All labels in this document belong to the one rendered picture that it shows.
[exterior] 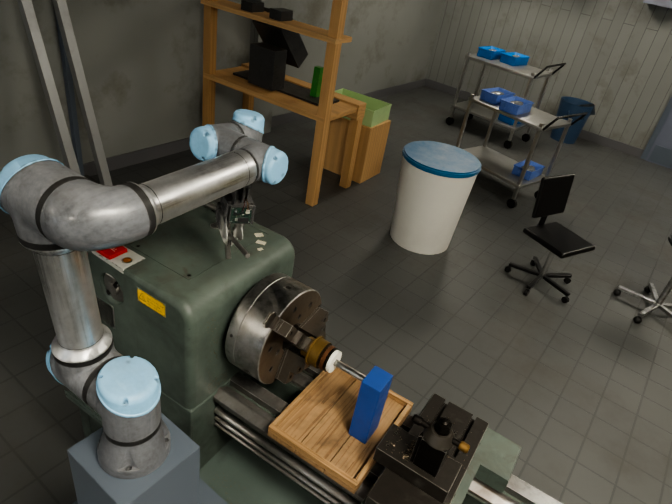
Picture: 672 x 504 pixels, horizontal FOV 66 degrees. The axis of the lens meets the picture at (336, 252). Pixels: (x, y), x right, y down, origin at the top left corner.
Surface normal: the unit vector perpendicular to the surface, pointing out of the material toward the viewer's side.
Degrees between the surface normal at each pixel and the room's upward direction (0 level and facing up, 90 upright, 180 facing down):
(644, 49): 90
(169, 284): 0
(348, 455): 0
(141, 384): 7
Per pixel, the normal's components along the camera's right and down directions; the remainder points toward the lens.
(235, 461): 0.15, -0.83
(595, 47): -0.60, 0.36
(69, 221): 0.08, 0.25
